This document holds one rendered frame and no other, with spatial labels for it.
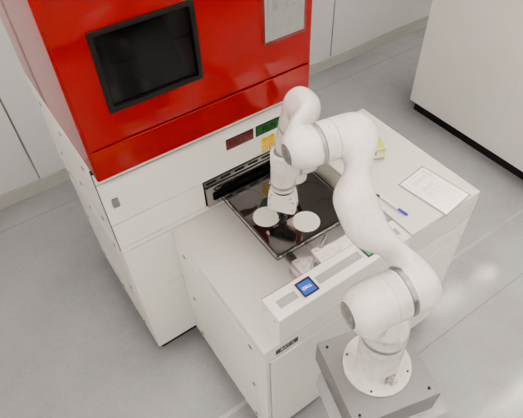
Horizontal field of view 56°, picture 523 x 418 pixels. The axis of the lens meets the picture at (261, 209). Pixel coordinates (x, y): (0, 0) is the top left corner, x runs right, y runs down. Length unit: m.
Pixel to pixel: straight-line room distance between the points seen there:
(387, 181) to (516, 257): 1.38
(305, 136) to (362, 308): 0.40
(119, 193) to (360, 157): 0.87
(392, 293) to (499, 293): 1.84
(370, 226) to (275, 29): 0.76
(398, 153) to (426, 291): 0.96
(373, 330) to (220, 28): 0.92
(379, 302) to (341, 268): 0.53
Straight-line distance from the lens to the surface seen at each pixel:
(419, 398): 1.49
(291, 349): 1.72
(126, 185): 1.69
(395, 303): 1.12
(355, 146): 1.16
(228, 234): 1.88
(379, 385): 1.47
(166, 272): 2.10
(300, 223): 1.80
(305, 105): 1.21
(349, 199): 1.12
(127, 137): 1.52
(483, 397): 2.60
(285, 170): 1.57
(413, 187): 1.89
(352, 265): 1.63
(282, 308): 1.52
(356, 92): 4.03
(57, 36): 1.32
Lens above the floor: 2.27
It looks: 48 degrees down
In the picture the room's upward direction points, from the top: 3 degrees counter-clockwise
